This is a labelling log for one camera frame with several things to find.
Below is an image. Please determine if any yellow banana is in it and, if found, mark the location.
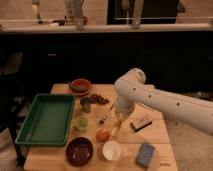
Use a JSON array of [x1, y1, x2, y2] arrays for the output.
[[111, 113, 124, 137]]

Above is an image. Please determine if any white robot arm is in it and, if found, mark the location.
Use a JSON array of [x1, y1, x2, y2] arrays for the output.
[[114, 68, 213, 135]]

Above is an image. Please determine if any metal cup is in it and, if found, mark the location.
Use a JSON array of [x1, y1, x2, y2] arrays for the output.
[[80, 97, 91, 113]]

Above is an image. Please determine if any orange plate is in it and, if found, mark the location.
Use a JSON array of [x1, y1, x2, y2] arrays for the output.
[[68, 79, 92, 96]]

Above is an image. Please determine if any green pepper on plate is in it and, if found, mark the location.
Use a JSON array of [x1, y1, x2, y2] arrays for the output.
[[69, 83, 88, 93]]

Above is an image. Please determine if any metal fork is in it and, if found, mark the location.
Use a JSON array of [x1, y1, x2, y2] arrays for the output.
[[98, 103, 114, 125]]

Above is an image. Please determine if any small green cup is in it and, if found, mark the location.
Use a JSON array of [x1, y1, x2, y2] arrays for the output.
[[75, 116, 88, 132]]

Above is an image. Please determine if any orange peach fruit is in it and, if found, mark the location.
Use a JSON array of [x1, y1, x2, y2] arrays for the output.
[[96, 128, 110, 142]]

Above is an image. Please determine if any black board eraser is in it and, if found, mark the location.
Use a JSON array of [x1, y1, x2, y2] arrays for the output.
[[130, 117, 152, 132]]

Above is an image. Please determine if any green plastic tray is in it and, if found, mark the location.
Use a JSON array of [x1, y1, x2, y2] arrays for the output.
[[15, 94, 76, 146]]

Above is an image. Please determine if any dark red bowl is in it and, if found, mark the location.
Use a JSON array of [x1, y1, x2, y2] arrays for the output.
[[66, 137, 93, 167]]

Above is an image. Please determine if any blue sponge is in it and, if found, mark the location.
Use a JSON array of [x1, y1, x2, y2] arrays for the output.
[[136, 143, 155, 168]]

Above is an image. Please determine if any dark chair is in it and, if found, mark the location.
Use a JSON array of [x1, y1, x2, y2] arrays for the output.
[[0, 52, 29, 166]]

